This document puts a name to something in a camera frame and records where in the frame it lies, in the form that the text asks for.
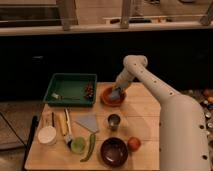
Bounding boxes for small metal cup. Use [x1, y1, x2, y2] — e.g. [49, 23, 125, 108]
[108, 114, 121, 131]

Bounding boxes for small metal spoon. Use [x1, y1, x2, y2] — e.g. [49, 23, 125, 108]
[51, 93, 80, 100]

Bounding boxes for dark brown bowl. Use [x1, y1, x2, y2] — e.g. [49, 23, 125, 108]
[100, 137, 128, 168]

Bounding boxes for green plastic tray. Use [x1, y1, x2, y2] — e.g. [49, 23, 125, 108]
[43, 73, 97, 107]

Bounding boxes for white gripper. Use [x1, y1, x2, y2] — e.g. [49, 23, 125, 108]
[115, 69, 135, 91]

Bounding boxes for red tomato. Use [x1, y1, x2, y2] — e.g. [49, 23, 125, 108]
[127, 137, 141, 152]

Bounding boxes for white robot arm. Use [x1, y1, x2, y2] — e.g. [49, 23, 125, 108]
[115, 55, 211, 171]

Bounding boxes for white round container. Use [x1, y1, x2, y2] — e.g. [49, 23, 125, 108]
[38, 126, 57, 145]

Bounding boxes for blue grey sponge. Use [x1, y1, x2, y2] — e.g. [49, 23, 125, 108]
[108, 89, 120, 101]

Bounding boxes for white handled brush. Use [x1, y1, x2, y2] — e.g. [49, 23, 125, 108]
[64, 108, 73, 147]

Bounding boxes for grey triangular cloth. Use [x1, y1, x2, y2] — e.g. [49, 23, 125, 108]
[75, 114, 99, 133]

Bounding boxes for dark red grapes bunch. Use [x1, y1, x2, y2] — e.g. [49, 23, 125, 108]
[84, 85, 94, 100]

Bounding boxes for green round lid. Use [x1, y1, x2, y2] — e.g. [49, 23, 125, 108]
[71, 137, 86, 154]

